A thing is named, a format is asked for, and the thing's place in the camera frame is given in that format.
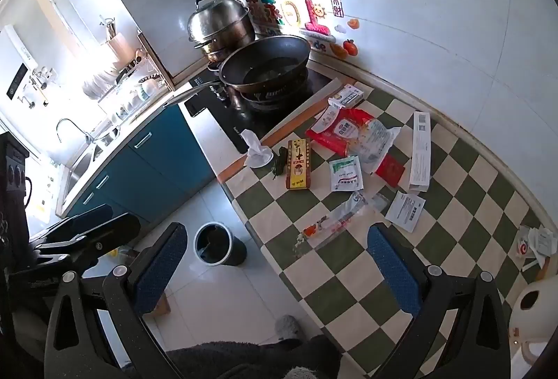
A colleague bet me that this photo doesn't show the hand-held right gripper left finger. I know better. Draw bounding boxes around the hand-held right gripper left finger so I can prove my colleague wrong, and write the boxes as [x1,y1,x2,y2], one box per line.
[44,222,189,379]

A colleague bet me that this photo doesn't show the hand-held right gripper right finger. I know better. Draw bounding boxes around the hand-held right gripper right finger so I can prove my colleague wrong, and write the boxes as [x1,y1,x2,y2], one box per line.
[367,223,514,379]

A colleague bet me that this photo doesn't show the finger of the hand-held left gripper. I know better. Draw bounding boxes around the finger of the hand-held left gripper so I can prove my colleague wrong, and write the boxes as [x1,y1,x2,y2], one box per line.
[28,212,142,275]
[41,203,114,241]

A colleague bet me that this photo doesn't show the white waste bin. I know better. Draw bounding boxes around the white waste bin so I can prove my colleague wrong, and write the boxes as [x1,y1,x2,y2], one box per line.
[194,222,248,267]

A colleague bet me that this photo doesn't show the clear printed plastic wrapper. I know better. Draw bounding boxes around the clear printed plastic wrapper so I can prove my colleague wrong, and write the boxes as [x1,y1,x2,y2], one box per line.
[296,191,389,251]

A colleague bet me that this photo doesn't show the red foil packet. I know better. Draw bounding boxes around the red foil packet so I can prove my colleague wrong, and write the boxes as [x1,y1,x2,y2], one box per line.
[376,154,413,188]

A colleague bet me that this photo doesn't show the brown cardboard box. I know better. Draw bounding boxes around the brown cardboard box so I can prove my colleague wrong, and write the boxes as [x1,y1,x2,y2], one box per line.
[147,295,172,315]

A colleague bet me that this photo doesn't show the steel sink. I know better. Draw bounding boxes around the steel sink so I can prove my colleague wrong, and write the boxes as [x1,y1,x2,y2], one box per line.
[65,135,119,197]

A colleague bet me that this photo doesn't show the white paper leaflet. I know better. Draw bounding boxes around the white paper leaflet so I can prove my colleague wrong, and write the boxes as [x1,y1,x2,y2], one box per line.
[385,191,425,231]

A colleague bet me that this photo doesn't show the blue kitchen cabinet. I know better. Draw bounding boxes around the blue kitchen cabinet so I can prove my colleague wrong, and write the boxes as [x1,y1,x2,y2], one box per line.
[65,104,216,227]

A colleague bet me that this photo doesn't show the chrome faucet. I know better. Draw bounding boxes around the chrome faucet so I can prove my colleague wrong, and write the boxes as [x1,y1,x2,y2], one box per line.
[56,118,94,144]

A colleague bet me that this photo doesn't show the grey fuzzy slipper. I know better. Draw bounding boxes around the grey fuzzy slipper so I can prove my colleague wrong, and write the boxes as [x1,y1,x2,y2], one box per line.
[276,315,302,340]

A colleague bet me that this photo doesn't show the long white carton box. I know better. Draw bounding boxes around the long white carton box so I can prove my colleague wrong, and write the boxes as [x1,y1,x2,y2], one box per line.
[408,111,432,192]

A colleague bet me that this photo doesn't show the clear crumpled plastic bag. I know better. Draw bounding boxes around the clear crumpled plastic bag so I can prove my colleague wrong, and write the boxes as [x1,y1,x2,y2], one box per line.
[349,119,402,176]

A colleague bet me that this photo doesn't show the dish rack with dishes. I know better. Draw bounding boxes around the dish rack with dishes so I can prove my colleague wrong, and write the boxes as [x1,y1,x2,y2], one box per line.
[82,68,172,123]

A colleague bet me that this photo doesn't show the person's dark fuzzy clothing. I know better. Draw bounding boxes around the person's dark fuzzy clothing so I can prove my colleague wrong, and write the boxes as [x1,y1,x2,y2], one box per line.
[166,334,345,379]

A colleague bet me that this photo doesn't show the yellow red carton box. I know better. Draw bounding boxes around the yellow red carton box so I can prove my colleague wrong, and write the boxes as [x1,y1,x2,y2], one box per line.
[288,138,312,190]

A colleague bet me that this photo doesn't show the small white red packets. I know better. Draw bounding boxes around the small white red packets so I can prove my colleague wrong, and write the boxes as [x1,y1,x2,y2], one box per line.
[516,226,558,270]

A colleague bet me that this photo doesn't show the crumpled white tissue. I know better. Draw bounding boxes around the crumpled white tissue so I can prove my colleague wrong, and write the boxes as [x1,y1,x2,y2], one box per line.
[242,129,273,168]

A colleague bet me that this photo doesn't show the red white plastic bag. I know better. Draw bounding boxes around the red white plastic bag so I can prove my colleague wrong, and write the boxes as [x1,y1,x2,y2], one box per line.
[305,106,380,157]

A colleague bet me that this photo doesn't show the dark green small wrapper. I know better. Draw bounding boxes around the dark green small wrapper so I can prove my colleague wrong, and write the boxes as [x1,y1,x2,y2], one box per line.
[270,147,289,179]

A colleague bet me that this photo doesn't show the utensil holder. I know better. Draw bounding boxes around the utensil holder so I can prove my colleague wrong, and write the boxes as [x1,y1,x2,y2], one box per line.
[98,15,132,62]

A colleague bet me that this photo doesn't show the black gas stove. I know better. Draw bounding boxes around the black gas stove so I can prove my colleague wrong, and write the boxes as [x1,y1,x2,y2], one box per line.
[183,65,345,153]

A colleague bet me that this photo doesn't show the small white blue box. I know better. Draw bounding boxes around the small white blue box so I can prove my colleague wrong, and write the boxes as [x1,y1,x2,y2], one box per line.
[328,84,364,109]

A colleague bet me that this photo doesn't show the black wok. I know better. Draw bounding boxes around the black wok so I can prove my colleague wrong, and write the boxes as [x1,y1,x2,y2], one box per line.
[163,35,311,107]

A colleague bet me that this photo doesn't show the steel steamer pot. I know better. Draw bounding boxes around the steel steamer pot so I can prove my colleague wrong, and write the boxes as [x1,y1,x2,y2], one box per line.
[187,0,257,62]

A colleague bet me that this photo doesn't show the black wall switch panel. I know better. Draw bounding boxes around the black wall switch panel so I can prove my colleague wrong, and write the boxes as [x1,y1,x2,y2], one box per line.
[6,62,29,96]

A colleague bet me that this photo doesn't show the colourful wall stickers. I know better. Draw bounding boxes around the colourful wall stickers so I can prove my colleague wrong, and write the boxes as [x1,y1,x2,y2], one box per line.
[233,0,360,58]

